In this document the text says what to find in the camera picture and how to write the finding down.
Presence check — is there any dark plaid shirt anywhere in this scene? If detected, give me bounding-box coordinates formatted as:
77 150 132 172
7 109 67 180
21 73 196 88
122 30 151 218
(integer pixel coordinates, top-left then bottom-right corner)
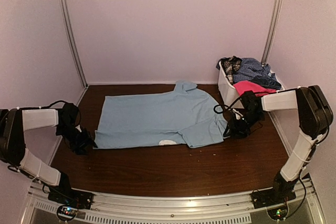
216 56 242 84

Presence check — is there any left aluminium frame post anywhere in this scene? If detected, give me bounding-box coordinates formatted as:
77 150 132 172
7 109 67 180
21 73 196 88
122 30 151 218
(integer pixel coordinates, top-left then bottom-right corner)
59 0 88 89

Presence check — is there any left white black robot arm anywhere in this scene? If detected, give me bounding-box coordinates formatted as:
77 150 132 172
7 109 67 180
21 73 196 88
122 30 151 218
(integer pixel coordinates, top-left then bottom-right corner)
1 101 97 205

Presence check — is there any front aluminium frame rail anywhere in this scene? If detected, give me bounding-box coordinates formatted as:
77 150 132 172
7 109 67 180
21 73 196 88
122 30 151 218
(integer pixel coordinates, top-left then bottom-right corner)
26 179 318 224

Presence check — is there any white plastic laundry basket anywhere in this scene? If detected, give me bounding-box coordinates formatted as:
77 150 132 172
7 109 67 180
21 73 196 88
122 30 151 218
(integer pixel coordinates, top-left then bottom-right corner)
218 67 283 105

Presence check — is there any pink garment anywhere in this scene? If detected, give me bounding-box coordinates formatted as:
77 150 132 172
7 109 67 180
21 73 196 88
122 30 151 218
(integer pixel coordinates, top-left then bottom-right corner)
233 80 277 97

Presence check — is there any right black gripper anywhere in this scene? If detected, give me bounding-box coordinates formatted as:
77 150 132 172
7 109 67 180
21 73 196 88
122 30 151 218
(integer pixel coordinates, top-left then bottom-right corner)
224 111 264 140

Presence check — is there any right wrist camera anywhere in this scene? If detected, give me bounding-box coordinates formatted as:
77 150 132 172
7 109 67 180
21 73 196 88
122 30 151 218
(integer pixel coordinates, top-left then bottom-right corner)
231 109 244 121

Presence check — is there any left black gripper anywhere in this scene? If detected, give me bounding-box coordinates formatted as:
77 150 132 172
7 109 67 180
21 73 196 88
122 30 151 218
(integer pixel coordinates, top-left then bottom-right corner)
56 124 97 155

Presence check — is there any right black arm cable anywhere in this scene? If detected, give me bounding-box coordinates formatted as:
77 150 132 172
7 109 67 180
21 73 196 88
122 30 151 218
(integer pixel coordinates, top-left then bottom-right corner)
212 95 246 116

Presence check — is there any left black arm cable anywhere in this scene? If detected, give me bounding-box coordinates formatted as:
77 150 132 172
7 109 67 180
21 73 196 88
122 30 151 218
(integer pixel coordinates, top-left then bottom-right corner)
39 100 82 127

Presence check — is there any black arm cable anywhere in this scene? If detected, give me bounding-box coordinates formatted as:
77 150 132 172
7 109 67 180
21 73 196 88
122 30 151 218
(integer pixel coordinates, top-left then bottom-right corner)
39 100 82 127
212 95 246 116

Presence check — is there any aluminium frame post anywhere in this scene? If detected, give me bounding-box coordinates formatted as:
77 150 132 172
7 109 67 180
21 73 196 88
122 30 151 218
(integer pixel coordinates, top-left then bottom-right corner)
59 0 88 89
261 0 283 65

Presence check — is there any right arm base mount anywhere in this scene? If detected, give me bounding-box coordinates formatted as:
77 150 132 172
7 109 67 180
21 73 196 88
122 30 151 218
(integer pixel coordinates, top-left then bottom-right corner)
250 188 296 222

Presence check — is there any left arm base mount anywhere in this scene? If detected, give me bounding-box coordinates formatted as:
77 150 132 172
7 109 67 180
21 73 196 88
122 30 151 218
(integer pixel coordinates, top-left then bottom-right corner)
48 187 94 223

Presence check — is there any right aluminium frame post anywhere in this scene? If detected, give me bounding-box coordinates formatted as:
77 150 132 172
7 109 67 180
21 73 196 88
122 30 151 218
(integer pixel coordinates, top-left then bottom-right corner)
261 0 283 65

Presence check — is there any blue dotted shirt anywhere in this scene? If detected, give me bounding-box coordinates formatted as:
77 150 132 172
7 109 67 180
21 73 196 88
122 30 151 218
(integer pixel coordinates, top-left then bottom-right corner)
233 58 277 83

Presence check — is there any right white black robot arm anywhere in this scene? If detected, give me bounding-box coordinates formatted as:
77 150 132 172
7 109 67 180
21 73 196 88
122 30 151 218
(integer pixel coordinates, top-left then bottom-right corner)
222 85 333 204

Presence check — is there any light blue printed t-shirt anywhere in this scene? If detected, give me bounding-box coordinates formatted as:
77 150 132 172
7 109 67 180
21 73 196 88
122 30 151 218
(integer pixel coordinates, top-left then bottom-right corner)
95 81 228 149

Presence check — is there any navy blue garment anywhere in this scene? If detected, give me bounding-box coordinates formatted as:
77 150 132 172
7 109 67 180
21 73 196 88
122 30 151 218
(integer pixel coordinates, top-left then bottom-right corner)
250 76 282 90

